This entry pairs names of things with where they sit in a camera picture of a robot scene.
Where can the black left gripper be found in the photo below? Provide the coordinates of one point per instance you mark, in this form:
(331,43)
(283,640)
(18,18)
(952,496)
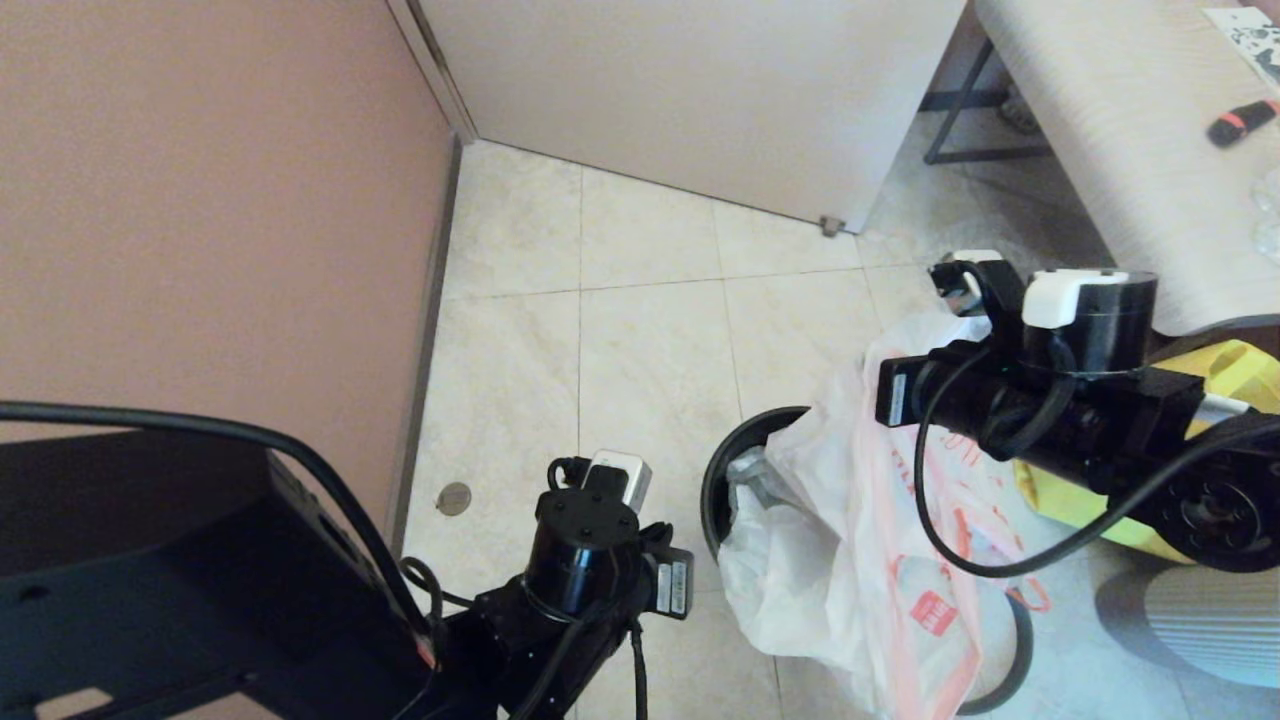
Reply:
(580,550)

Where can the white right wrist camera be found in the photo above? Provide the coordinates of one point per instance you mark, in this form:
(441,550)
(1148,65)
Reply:
(1060,295)

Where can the clear crumpled plastic wrap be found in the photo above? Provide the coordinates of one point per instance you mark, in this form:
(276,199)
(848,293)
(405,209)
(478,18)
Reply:
(1268,220)

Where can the round metal floor door stop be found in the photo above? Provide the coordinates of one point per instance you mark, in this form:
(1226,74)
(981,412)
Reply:
(455,499)

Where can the black and orange marker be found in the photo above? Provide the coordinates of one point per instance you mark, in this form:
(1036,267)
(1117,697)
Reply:
(1240,125)

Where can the yellow fabric bag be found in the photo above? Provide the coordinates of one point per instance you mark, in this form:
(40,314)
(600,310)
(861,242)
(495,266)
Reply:
(1240,375)

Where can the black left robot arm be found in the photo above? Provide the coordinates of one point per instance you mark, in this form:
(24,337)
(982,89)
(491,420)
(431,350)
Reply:
(150,600)

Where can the white plastic bag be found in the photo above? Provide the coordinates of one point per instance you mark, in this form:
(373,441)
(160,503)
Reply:
(930,335)

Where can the black and white printed paper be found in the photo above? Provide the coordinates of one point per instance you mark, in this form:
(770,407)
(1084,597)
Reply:
(1250,40)

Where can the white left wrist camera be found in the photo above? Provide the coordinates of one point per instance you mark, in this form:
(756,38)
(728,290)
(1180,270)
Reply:
(620,475)

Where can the light wood grain table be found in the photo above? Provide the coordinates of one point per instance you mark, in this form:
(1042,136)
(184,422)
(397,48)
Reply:
(1120,150)

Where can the white door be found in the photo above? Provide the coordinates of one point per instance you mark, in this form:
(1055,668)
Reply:
(700,90)

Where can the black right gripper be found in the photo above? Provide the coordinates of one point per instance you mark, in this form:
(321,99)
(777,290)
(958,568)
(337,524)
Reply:
(1120,420)

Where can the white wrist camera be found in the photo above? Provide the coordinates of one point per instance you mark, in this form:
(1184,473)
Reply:
(1060,295)
(620,475)

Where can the small metal door bracket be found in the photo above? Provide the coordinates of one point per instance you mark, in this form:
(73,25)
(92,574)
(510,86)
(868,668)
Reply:
(832,227)

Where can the white ribbed round stool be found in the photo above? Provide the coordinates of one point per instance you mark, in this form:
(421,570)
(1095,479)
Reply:
(1210,625)

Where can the white door frame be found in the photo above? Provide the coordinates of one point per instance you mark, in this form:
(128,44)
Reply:
(445,80)

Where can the grey metal baseboard strip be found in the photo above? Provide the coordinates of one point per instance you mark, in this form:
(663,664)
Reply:
(441,250)

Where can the black round trash bin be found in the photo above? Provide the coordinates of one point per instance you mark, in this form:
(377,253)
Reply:
(712,490)

